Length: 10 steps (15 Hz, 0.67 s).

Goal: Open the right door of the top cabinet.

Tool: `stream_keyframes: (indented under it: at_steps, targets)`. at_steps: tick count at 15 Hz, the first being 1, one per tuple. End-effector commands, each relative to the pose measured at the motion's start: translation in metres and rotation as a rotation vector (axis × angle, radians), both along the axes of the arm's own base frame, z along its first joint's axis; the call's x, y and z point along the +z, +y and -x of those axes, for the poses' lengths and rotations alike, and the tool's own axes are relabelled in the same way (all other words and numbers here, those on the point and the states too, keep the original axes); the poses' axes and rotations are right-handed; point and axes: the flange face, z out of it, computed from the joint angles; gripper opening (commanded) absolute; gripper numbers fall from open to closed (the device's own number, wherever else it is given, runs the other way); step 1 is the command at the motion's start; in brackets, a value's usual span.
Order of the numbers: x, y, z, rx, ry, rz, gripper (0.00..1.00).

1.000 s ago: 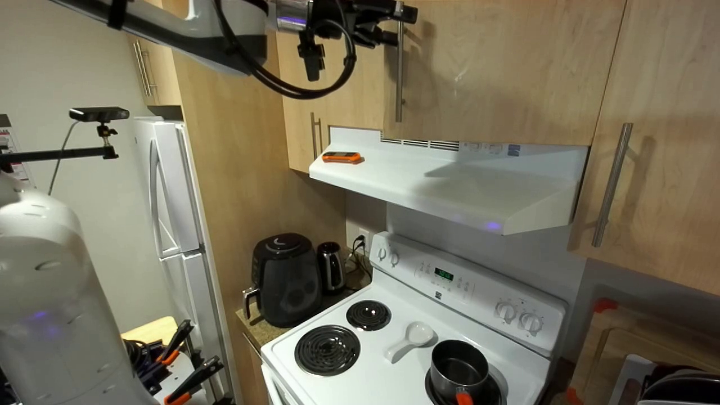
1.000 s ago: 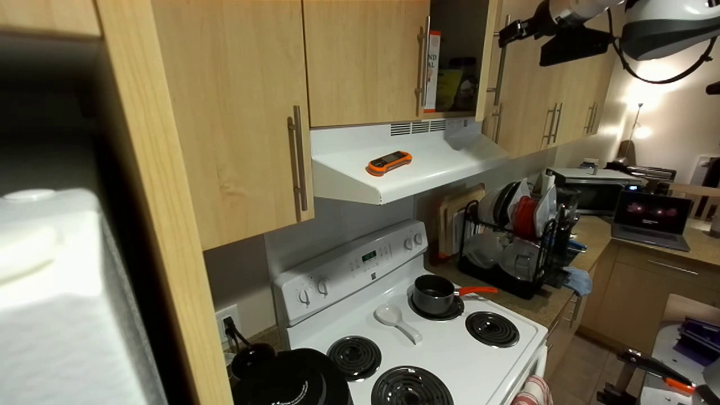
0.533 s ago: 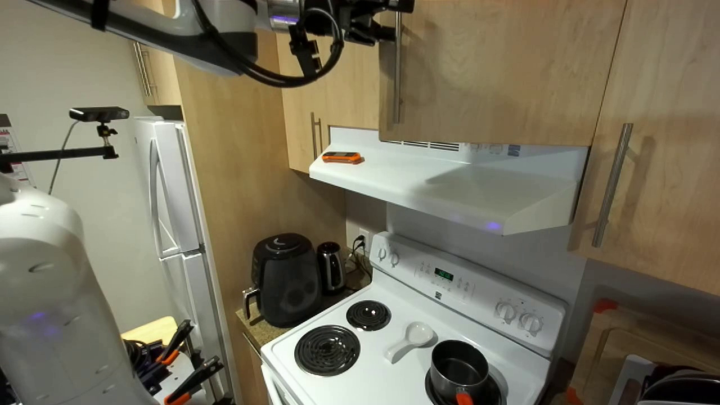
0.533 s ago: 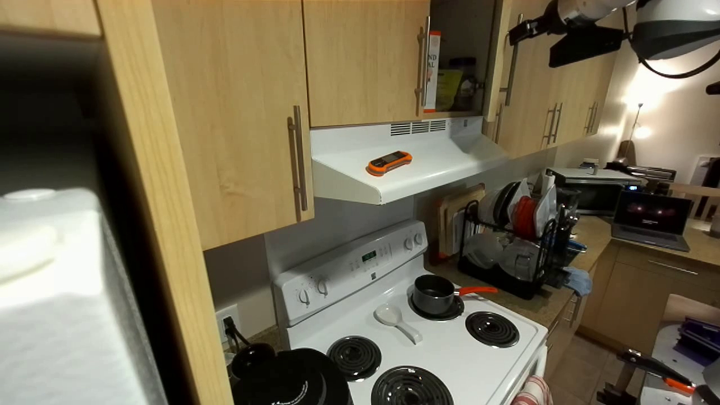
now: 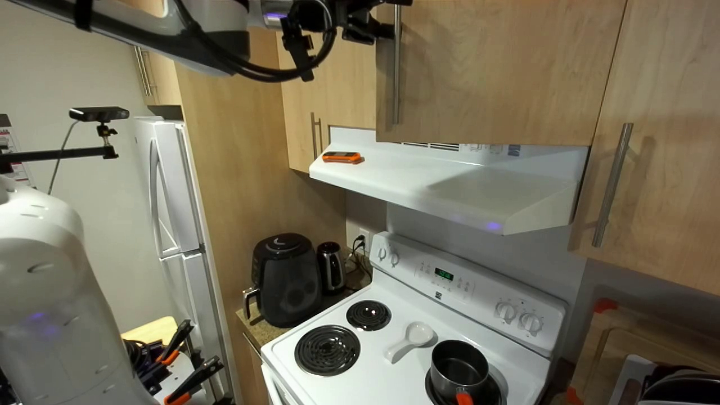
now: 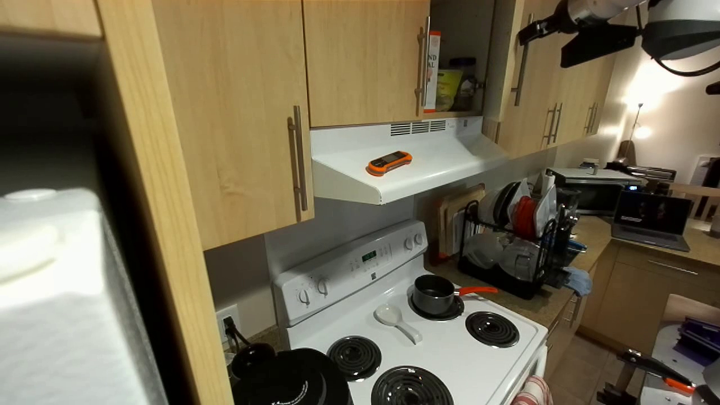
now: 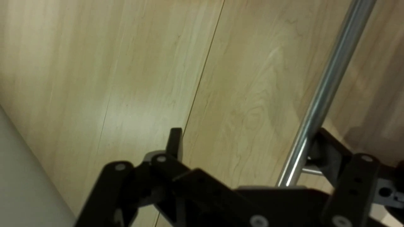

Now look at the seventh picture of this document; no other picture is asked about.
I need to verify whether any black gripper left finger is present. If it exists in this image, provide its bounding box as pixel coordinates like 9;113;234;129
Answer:
75;127;254;227

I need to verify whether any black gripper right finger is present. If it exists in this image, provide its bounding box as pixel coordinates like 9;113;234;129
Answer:
308;127;404;227

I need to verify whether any wooden cabinet door steel handle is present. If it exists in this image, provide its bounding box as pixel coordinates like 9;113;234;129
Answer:
178;0;404;227

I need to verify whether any wooden cabinet door right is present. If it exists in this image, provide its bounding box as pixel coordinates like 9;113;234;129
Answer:
0;0;225;227

